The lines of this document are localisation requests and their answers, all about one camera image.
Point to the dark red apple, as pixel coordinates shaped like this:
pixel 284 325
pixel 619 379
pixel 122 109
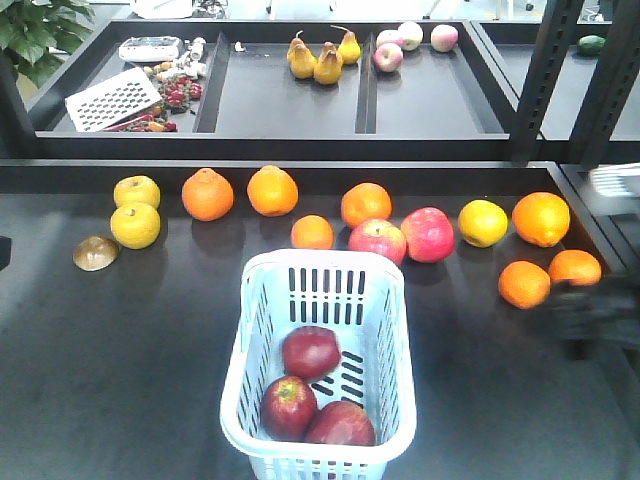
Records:
pixel 287 409
pixel 310 352
pixel 341 424

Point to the light blue plastic basket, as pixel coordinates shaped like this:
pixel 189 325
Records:
pixel 335 321

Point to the dark red apple front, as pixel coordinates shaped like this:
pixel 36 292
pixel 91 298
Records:
pixel 287 409

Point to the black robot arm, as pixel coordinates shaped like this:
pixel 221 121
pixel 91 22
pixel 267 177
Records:
pixel 605 311

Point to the small orange centre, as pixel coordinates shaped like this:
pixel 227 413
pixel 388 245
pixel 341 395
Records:
pixel 312 232

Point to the small orange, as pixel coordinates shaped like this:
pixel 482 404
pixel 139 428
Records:
pixel 578 267
pixel 524 284
pixel 312 232

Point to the pink red apple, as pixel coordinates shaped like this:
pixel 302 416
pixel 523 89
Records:
pixel 381 237

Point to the orange behind pink apple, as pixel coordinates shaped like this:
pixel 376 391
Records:
pixel 365 201

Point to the bumpy orange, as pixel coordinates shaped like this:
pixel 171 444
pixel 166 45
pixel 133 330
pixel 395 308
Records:
pixel 272 191
pixel 207 195

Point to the red apple left tray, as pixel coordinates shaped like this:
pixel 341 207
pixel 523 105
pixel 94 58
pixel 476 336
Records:
pixel 429 235

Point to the bumpy orange left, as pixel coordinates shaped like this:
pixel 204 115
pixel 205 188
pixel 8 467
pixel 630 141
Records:
pixel 207 195

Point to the yellow round fruit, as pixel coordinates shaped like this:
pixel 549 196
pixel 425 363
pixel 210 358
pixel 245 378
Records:
pixel 482 223

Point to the yellow apple front left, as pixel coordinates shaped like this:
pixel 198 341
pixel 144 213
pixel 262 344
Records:
pixel 135 225

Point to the yellow apple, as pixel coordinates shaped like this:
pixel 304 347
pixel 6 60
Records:
pixel 135 225
pixel 138 188

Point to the yellow apple back left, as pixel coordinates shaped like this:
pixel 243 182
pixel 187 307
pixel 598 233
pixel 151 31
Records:
pixel 138 188

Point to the small orange left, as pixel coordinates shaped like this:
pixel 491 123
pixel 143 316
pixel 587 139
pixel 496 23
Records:
pixel 524 284

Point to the large orange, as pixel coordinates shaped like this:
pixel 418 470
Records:
pixel 541 218

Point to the brown half shell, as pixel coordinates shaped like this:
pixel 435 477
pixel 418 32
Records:
pixel 95 253

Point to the white perforated grater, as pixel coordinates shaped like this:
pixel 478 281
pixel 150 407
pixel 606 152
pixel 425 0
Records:
pixel 111 101

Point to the small orange right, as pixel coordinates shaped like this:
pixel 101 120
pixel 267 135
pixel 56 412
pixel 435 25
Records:
pixel 578 267

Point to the potted green plant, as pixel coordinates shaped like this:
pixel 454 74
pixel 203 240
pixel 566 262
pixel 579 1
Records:
pixel 32 32

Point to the black upright post left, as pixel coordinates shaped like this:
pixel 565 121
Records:
pixel 552 42

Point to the black upright post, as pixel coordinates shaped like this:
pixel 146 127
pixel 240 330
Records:
pixel 552 42
pixel 609 88

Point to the black upright post right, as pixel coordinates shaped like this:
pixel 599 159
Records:
pixel 609 88

